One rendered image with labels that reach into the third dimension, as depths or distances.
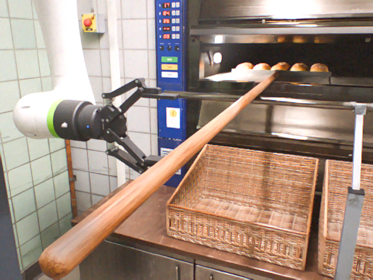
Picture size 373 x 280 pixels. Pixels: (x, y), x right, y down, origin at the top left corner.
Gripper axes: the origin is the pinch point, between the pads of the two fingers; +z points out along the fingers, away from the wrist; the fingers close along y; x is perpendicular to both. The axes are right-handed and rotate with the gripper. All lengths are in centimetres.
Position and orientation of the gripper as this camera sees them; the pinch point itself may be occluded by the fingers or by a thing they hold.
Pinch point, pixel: (172, 130)
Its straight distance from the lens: 65.9
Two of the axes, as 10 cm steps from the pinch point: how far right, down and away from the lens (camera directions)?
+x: -3.7, 2.7, -8.9
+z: 9.3, 1.1, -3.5
